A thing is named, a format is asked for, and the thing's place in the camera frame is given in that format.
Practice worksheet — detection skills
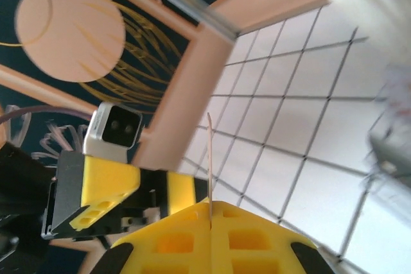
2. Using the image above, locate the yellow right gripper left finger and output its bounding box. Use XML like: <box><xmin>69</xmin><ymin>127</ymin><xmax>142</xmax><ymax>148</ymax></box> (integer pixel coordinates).
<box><xmin>96</xmin><ymin>201</ymin><xmax>213</xmax><ymax>274</ymax></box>

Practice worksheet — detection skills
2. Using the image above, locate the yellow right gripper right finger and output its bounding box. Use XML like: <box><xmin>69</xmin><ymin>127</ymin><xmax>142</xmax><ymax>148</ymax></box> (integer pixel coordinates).
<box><xmin>211</xmin><ymin>201</ymin><xmax>335</xmax><ymax>274</ymax></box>

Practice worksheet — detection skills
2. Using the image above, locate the white card with black stripe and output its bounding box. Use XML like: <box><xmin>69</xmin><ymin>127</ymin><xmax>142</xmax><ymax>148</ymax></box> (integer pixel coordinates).
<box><xmin>207</xmin><ymin>112</ymin><xmax>215</xmax><ymax>223</ymax></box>

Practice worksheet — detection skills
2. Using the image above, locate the clear acrylic card stand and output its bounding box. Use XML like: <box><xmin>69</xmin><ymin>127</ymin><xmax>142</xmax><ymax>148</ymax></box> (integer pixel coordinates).
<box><xmin>362</xmin><ymin>62</ymin><xmax>411</xmax><ymax>223</ymax></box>

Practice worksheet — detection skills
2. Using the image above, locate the white ribbed vase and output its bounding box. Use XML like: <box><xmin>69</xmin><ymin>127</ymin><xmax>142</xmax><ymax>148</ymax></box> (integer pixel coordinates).
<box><xmin>308</xmin><ymin>0</ymin><xmax>411</xmax><ymax>73</ymax></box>

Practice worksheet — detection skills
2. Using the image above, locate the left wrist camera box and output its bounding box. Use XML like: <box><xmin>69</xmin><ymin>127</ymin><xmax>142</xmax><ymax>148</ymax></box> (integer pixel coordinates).
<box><xmin>82</xmin><ymin>101</ymin><xmax>144</xmax><ymax>163</ymax></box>

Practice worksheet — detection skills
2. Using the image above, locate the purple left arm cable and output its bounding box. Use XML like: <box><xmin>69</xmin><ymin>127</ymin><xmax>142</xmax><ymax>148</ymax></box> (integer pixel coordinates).
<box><xmin>0</xmin><ymin>106</ymin><xmax>94</xmax><ymax>124</ymax></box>

